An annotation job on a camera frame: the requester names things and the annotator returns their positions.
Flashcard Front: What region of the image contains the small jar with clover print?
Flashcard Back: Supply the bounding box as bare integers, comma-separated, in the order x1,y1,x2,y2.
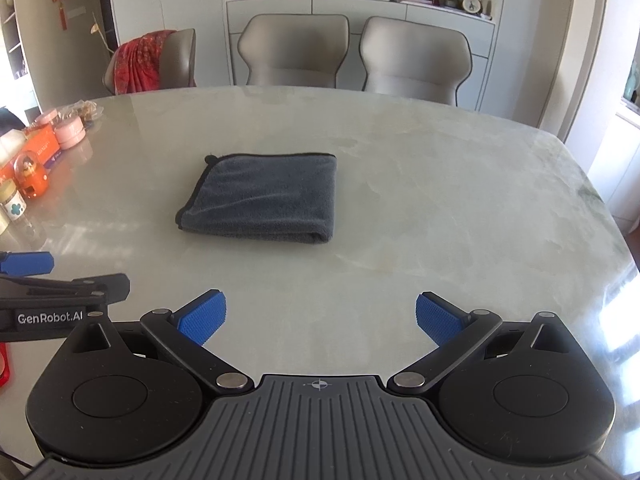
0,180,27,221

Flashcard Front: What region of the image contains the white branch decoration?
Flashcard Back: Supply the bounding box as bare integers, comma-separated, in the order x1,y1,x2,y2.
90,0,119,57

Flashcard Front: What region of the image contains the orange box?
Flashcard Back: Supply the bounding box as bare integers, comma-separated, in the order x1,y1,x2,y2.
0,125,64,184

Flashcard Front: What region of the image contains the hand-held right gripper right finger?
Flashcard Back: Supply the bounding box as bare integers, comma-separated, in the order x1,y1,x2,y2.
387,290,583,395

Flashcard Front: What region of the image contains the beige dining chair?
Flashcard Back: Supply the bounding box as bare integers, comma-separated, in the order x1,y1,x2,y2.
359,16,474,107
236,13,351,89
102,28,197,96

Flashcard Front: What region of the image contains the grey towel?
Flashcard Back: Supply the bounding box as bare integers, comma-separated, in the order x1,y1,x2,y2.
175,152,338,246

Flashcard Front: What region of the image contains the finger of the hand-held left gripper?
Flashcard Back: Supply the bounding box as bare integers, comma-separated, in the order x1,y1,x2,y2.
0,251,55,277
0,273,131,307

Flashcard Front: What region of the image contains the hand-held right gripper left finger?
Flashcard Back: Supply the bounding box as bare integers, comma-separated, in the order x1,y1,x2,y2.
62,289,253,394

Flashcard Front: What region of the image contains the clear snack bag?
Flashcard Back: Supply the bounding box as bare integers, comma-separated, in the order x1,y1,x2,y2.
59,101,105,122

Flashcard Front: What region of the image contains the orange toy figure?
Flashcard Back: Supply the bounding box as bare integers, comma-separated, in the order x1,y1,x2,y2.
13,152,49,200

